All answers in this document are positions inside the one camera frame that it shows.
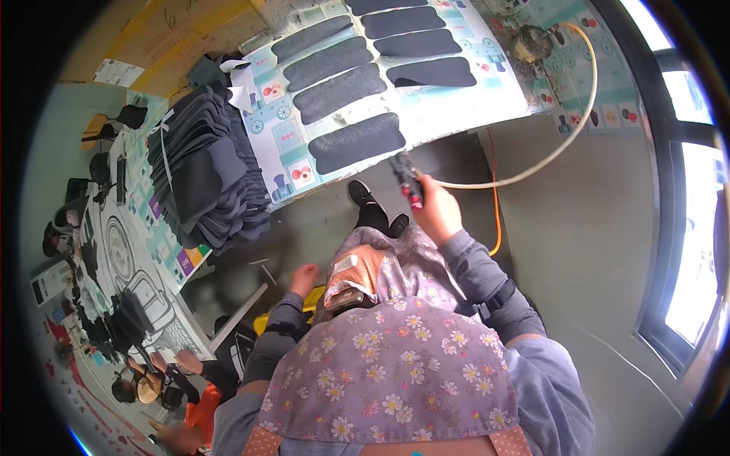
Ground person's legs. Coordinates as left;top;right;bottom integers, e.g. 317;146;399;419
347;179;411;240

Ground person's body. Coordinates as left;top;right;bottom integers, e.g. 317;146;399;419
211;225;597;456

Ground white flat bar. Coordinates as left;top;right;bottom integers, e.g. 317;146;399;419
209;283;269;352

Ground black bag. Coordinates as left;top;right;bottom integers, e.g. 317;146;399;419
213;315;259;384

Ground printed table cover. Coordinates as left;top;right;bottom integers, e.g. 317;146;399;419
472;0;643;136

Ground stack of dark grey sheets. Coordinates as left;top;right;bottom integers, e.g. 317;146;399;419
146;82;273;253

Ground black wrist band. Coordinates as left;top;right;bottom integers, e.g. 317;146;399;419
262;321;306;344
471;278;517;323

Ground dirty glue pot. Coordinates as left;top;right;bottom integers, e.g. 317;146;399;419
512;23;557;65

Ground printed white work board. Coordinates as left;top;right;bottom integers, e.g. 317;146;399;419
236;0;534;207

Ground person's left hand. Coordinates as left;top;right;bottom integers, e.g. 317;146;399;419
289;263;319;300

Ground black chair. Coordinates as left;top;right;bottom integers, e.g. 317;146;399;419
107;104;149;131

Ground cluttered work table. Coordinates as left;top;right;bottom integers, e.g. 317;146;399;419
31;91;216;368

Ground window frame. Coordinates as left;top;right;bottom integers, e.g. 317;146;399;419
590;0;730;377

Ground yellow plastic stool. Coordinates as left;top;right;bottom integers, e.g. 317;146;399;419
252;284;327;337

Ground row of dark grey insoles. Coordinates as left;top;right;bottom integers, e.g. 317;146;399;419
270;0;478;176

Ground white paper pieces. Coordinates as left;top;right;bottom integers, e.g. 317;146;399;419
219;57;255;113

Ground cream air hose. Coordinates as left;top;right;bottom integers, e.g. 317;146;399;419
422;22;598;190

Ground phone in brown case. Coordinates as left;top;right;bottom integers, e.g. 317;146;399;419
323;287;366;314

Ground brown cardboard box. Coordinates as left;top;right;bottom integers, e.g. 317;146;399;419
59;0;270;99

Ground black red spray gun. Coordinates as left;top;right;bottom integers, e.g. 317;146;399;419
389;150;425;212

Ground white paper label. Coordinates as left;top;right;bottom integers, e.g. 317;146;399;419
92;57;146;88

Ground orange cable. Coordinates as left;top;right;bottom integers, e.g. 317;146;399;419
486;128;503;257

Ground person's right hand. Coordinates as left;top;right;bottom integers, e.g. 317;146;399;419
411;175;464;247

